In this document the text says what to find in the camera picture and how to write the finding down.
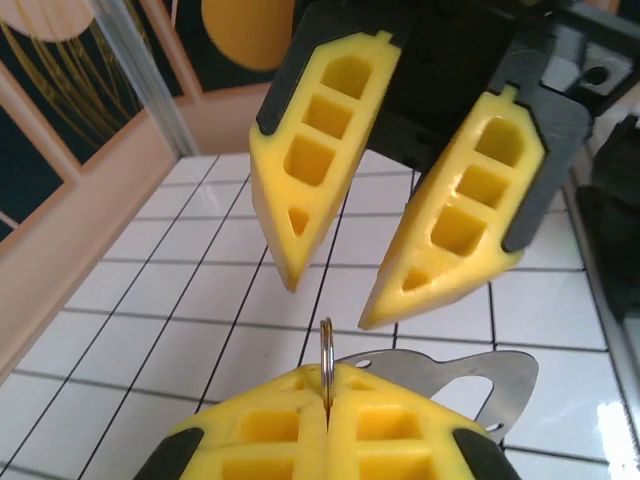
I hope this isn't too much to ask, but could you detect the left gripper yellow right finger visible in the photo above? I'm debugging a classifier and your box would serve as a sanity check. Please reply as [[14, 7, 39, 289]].
[[327, 362, 522, 480]]

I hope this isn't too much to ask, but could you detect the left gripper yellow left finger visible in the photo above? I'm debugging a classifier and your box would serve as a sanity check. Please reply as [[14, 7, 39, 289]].
[[133, 364, 329, 480]]

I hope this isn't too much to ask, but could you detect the silver split keyring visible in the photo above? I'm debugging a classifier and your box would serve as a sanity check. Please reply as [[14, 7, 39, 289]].
[[319, 317, 336, 424]]

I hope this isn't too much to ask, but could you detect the clear plastic bag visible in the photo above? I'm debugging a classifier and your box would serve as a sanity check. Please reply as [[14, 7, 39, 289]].
[[333, 349, 541, 446]]

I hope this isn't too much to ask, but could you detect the aluminium frame post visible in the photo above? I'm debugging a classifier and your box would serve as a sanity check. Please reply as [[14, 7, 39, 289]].
[[92, 0, 199, 157]]

